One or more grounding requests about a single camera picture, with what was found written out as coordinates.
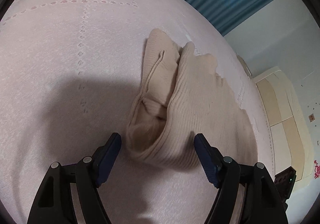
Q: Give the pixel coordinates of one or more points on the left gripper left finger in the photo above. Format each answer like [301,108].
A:
[53,202]

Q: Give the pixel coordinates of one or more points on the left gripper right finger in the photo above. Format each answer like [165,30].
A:
[261,202]

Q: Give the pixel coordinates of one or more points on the beige knit sweater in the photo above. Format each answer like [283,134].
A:
[182,95]

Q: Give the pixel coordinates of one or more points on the cream wooden headboard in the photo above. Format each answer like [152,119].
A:
[291,143]

